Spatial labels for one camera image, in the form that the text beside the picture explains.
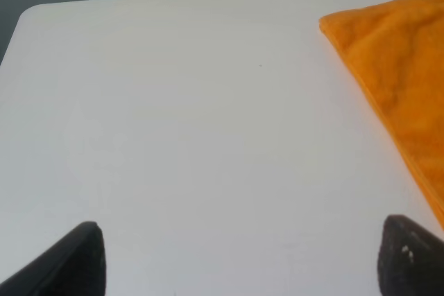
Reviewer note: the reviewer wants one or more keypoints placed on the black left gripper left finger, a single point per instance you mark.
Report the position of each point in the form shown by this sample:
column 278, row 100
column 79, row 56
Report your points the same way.
column 75, row 265

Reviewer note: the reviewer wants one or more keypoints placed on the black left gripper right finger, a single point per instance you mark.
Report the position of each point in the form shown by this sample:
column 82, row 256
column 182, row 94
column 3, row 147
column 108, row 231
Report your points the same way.
column 410, row 259

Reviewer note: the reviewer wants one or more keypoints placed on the orange microfibre towel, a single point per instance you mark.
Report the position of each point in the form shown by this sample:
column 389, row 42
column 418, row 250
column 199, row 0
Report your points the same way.
column 394, row 50

